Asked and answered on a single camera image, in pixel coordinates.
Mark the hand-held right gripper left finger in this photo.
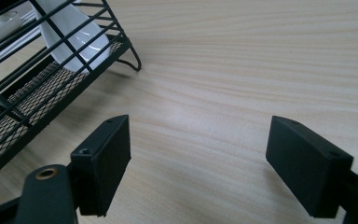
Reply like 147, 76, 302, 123
70, 114, 132, 217

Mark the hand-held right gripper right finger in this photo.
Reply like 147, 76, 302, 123
265, 115, 354, 219

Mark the black wire rack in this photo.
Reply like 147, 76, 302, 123
0, 0, 143, 189

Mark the white square plate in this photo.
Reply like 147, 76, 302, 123
0, 11, 23, 52

